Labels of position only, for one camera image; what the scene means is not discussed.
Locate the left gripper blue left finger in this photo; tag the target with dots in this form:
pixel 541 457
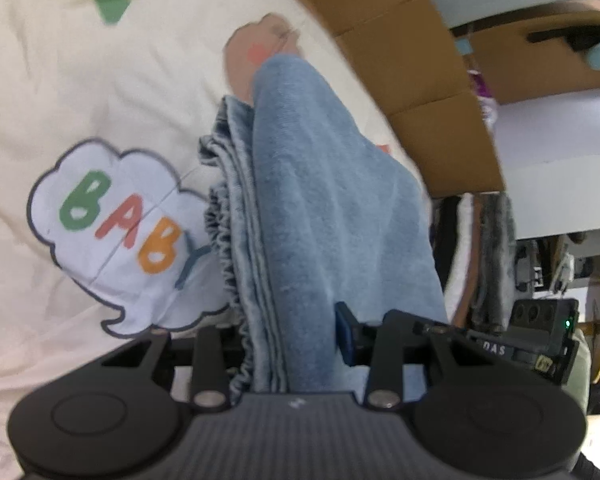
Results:
pixel 216 352

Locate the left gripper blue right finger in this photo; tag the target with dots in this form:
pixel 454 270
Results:
pixel 381 349

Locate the light blue denim pants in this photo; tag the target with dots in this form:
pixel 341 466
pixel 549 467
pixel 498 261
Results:
pixel 309 213

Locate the folded brown white clothes stack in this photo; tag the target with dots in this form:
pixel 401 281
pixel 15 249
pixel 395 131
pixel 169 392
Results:
pixel 455 238

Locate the folded camouflage cloth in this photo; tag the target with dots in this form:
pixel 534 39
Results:
pixel 495 293

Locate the pink refill pouch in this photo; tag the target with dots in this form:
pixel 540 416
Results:
pixel 488 105

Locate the detergent bottle blue cap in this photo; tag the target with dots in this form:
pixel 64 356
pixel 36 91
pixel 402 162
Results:
pixel 463 46

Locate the cream bear print bedsheet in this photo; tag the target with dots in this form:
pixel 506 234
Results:
pixel 102 193

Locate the brown cardboard barrier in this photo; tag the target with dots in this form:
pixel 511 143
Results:
pixel 407 59

